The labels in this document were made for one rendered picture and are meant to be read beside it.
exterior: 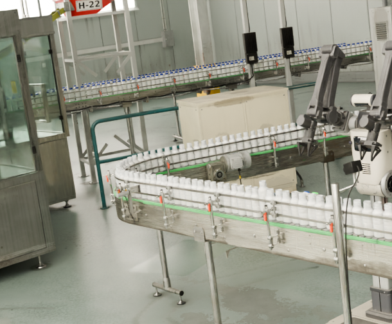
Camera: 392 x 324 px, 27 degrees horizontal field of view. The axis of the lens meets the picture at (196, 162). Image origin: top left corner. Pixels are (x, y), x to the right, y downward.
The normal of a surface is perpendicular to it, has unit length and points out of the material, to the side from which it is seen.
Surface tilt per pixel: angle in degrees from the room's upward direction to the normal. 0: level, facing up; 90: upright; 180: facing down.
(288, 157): 90
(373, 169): 90
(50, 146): 90
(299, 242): 90
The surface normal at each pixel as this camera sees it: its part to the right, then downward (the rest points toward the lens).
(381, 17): -0.92, 0.18
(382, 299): -0.76, 0.22
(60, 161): 0.64, 0.07
